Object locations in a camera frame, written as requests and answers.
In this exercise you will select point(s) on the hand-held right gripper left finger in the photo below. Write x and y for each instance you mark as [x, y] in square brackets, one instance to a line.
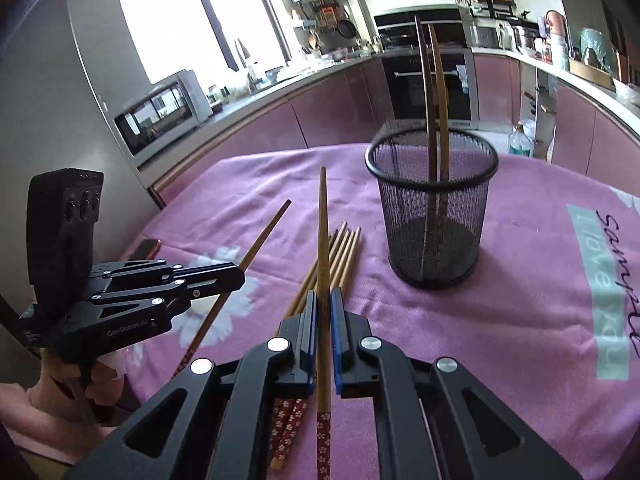
[312, 330]

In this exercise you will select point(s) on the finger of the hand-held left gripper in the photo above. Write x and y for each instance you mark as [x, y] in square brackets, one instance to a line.
[150, 269]
[215, 282]

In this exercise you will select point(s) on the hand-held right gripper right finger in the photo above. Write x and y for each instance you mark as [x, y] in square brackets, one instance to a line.
[336, 330]

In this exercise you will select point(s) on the wooden chopstick red patterned end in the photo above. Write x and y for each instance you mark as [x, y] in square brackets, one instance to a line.
[265, 237]
[324, 240]

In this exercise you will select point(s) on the bunch of wooden chopsticks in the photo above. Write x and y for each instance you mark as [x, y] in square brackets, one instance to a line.
[345, 255]

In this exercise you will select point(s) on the black mesh holder cup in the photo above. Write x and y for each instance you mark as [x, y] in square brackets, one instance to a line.
[432, 230]

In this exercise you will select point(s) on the light brown chopstick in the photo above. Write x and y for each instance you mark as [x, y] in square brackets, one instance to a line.
[440, 85]

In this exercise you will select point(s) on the dark brown chopstick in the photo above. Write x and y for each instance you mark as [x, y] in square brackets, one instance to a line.
[424, 70]

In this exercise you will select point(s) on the person's left forearm pink sleeve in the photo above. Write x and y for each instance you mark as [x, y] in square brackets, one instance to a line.
[45, 420]

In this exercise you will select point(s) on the person's left hand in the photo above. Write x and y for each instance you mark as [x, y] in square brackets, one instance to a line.
[107, 377]

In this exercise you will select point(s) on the small dark brown object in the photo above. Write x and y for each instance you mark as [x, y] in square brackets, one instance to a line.
[145, 249]

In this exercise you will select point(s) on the white microwave oven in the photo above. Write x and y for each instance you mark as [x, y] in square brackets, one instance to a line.
[160, 115]

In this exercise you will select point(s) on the pink printed tablecloth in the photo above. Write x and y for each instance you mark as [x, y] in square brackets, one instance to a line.
[500, 320]

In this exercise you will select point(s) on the pink base cabinets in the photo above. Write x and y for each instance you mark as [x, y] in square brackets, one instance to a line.
[310, 115]
[590, 125]

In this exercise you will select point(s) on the kitchen window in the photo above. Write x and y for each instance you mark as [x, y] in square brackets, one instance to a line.
[165, 20]

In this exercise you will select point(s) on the black built-in oven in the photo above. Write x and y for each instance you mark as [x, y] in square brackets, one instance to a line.
[405, 90]

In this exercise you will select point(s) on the clear plastic oil bottle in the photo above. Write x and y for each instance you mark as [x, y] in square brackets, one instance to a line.
[520, 145]

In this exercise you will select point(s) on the hanging black frying pan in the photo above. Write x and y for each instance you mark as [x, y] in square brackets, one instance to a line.
[346, 29]

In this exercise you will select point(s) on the black range hood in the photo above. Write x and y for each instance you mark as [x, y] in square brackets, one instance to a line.
[400, 25]

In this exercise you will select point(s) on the silver countertop appliance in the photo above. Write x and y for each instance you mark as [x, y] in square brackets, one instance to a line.
[484, 36]

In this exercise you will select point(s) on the stainless steel pot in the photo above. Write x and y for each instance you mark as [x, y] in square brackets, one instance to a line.
[524, 37]

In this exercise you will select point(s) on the wooden tray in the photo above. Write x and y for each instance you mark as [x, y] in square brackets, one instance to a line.
[592, 76]

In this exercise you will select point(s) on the copper pink kettle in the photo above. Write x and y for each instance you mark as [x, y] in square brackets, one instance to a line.
[556, 22]

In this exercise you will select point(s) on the green plastic bag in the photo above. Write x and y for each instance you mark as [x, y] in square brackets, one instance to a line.
[600, 45]

